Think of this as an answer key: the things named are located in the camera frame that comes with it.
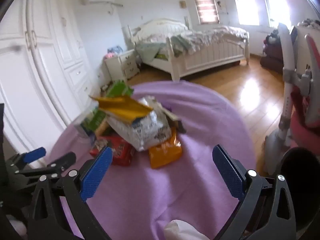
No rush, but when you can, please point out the red snack pack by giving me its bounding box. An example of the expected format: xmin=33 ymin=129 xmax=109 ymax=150
xmin=89 ymin=135 xmax=136 ymax=166

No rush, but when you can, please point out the white wooden bed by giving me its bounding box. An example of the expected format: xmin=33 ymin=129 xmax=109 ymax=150
xmin=128 ymin=18 xmax=250 ymax=81

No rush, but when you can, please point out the white wardrobe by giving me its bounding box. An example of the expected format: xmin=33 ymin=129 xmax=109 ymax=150
xmin=1 ymin=0 xmax=96 ymax=153

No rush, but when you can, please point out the dark clothes pile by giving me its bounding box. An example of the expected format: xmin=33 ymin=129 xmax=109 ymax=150
xmin=260 ymin=29 xmax=284 ymax=74

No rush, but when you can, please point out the white nightstand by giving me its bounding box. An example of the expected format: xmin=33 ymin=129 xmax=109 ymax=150
xmin=104 ymin=49 xmax=139 ymax=82

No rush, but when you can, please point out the black trash bin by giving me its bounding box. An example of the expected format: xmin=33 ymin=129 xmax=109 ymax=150
xmin=280 ymin=147 xmax=319 ymax=231

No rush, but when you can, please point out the green snack box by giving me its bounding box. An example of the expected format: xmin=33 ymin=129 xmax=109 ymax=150
xmin=105 ymin=80 xmax=134 ymax=98

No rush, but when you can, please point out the purple round tablecloth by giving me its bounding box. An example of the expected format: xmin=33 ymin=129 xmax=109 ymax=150
xmin=47 ymin=80 xmax=258 ymax=240

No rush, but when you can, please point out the white crinkled snack bag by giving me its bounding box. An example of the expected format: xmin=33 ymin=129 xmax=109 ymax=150
xmin=107 ymin=95 xmax=171 ymax=152

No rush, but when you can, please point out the left window with blind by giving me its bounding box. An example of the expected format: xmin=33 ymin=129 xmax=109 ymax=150
xmin=194 ymin=0 xmax=220 ymax=24

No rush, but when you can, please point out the orange snack bag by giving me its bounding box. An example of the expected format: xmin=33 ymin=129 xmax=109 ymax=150
xmin=149 ymin=127 xmax=182 ymax=169

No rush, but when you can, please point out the pink grey desk chair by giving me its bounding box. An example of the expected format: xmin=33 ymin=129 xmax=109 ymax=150
xmin=265 ymin=23 xmax=319 ymax=175

